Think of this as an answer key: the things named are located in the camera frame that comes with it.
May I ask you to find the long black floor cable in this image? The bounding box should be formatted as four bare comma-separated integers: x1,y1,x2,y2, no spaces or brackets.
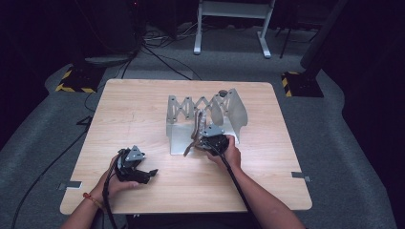
11,92,106,229

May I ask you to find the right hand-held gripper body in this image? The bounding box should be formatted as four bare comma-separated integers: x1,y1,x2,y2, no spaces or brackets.
201,123,229,156

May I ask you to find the left hand-held gripper black cable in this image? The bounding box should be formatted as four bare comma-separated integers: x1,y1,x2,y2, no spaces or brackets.
101,152,123,229

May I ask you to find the grey slanted pole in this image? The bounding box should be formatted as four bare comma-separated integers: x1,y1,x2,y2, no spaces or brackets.
300,0,349,70

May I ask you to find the white metal stand frame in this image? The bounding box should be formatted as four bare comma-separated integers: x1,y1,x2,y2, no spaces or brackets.
193,0,277,59

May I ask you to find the bundle of floor cables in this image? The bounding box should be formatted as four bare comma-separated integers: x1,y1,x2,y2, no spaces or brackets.
142,22,199,44

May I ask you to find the person's dark clothing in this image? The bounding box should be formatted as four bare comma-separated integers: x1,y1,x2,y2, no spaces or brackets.
127,212,256,229

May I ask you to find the hand-held gripper black cable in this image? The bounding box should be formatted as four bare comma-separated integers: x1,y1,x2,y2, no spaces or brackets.
206,139,256,218
101,152,123,229

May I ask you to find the person's left hand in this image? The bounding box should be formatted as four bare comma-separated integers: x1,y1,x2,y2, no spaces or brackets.
92,156,141,203

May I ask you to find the black tripod stand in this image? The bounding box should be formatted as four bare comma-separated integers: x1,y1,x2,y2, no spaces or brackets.
279,27,319,60

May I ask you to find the expandable grey metal book rack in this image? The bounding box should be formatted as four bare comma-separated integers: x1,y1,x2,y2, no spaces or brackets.
165,88,249,156

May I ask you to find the person's right hand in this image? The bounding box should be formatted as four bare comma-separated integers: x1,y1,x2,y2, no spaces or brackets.
206,135,242,171

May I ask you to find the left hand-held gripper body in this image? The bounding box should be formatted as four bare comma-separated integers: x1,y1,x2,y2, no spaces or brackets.
114,145,146,183

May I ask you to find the right hand-held gripper black cable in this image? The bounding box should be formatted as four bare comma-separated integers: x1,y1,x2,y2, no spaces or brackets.
206,139,256,218

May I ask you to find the grey flat base plate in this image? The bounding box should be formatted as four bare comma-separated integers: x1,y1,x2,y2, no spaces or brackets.
84,54,137,67

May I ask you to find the black-yellow striped stand base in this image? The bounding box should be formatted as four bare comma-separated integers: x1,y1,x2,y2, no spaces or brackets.
281,71,325,98
54,65,107,94

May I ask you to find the red bracelet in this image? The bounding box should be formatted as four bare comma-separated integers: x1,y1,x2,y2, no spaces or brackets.
82,192,104,209

